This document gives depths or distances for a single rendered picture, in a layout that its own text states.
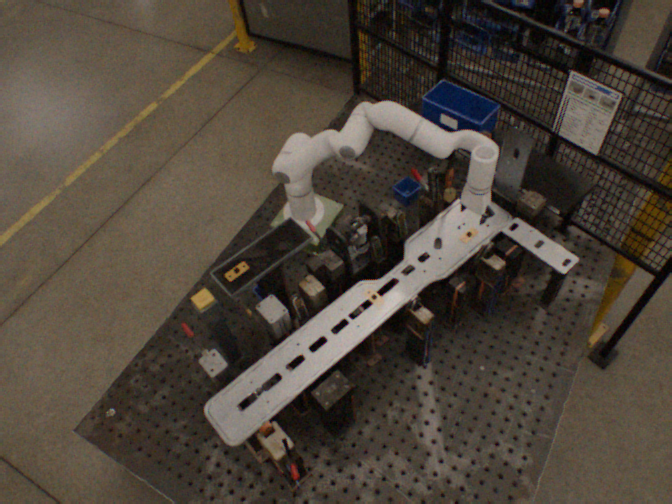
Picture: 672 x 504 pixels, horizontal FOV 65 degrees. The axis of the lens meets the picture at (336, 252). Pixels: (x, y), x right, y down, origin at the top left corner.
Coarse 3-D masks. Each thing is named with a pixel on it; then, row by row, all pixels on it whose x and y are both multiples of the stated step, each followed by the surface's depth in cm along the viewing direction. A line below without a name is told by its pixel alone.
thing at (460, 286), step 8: (456, 280) 198; (448, 288) 201; (456, 288) 196; (464, 288) 196; (448, 296) 204; (456, 296) 200; (464, 296) 200; (448, 304) 209; (456, 304) 203; (448, 312) 214; (456, 312) 208; (440, 320) 221; (448, 320) 217; (456, 320) 214
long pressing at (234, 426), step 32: (448, 224) 213; (416, 256) 205; (448, 256) 204; (352, 288) 198; (416, 288) 197; (320, 320) 192; (352, 320) 191; (384, 320) 190; (288, 352) 185; (320, 352) 184; (256, 384) 179; (288, 384) 178; (224, 416) 174; (256, 416) 173
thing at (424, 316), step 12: (408, 312) 188; (420, 312) 185; (408, 324) 195; (420, 324) 186; (432, 324) 188; (408, 336) 202; (420, 336) 193; (408, 348) 209; (420, 348) 200; (420, 360) 207; (432, 360) 211
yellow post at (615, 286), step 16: (656, 208) 205; (640, 224) 215; (656, 224) 209; (624, 240) 226; (640, 240) 220; (640, 256) 225; (624, 272) 237; (608, 288) 251; (608, 304) 257; (592, 336) 285
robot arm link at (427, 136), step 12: (420, 120) 173; (420, 132) 173; (432, 132) 173; (444, 132) 175; (456, 132) 177; (468, 132) 179; (420, 144) 175; (432, 144) 174; (444, 144) 174; (456, 144) 177; (468, 144) 182; (480, 144) 181; (492, 144) 181; (444, 156) 176
